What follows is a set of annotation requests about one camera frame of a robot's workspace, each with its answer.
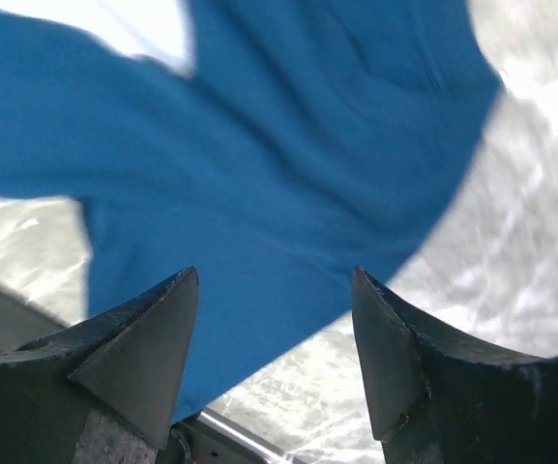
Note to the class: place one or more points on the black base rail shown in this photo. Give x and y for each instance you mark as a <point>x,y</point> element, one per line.
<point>208,437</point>

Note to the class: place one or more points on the blue t shirt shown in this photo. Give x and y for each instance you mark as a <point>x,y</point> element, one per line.
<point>272,145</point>

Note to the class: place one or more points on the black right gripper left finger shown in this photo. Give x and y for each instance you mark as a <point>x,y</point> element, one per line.
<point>101,391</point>

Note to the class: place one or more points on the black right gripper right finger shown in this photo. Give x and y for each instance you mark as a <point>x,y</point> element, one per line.
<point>436,394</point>

